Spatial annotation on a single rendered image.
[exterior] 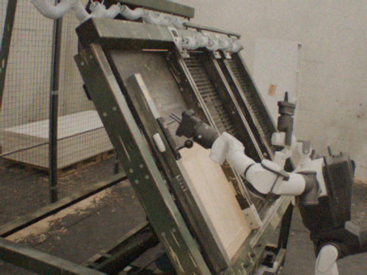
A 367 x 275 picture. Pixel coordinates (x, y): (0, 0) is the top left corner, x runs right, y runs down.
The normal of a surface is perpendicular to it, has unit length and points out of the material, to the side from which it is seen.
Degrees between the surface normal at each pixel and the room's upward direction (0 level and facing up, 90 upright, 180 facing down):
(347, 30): 90
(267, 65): 90
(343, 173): 90
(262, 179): 88
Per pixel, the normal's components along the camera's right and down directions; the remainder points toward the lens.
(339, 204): -0.35, 0.09
